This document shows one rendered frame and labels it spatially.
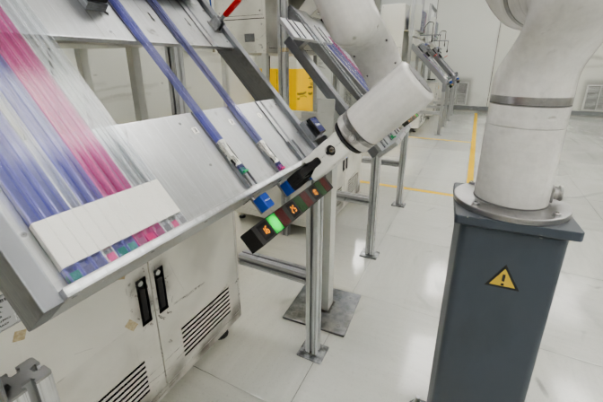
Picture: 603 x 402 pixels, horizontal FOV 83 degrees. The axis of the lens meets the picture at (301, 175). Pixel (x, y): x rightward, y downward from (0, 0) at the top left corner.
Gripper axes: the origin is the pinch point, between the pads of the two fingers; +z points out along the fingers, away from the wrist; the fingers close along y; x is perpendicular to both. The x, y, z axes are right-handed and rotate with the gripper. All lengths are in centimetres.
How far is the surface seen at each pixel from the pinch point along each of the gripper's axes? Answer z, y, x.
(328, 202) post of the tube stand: 22.8, 42.7, -10.3
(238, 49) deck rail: 1.9, 18.9, 39.2
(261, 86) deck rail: 3.2, 18.9, 27.4
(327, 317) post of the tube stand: 53, 40, -46
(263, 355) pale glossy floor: 64, 14, -38
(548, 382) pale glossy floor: 1, 45, -96
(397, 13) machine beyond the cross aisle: -3, 451, 119
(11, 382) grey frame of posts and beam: 10, -52, -1
